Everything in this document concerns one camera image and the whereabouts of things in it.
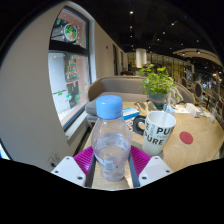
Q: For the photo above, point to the window with festive stickers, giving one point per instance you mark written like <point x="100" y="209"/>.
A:
<point x="68" y="73"/>

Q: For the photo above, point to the group of round-backed chairs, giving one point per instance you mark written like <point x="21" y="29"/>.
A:
<point x="200" y="91"/>

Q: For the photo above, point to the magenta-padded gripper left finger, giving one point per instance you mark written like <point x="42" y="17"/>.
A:
<point x="81" y="163"/>

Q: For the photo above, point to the green potted plant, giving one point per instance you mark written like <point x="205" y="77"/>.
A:
<point x="156" y="83"/>

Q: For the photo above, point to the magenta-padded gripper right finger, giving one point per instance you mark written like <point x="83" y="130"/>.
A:
<point x="141" y="161"/>

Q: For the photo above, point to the white round pillar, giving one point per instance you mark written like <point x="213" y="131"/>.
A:
<point x="140" y="58"/>

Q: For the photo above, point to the white and orange carton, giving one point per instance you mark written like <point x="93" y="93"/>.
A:
<point x="194" y="110"/>

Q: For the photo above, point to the white wall socket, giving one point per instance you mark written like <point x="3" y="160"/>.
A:
<point x="54" y="160"/>

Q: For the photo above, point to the white mug with black lettering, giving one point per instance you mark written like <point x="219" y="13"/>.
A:
<point x="158" y="133"/>

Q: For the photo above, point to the blue and white box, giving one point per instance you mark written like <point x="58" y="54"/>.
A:
<point x="130" y="113"/>

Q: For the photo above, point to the flat round red coaster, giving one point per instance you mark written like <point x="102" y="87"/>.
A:
<point x="186" y="137"/>

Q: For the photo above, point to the group of ceiling lights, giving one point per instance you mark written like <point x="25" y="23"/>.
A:
<point x="163" y="33"/>

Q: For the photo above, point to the clear blue-capped water bottle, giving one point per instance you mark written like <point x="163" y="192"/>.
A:
<point x="111" y="146"/>

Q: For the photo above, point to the grey curved sofa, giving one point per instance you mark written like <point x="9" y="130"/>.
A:
<point x="116" y="86"/>

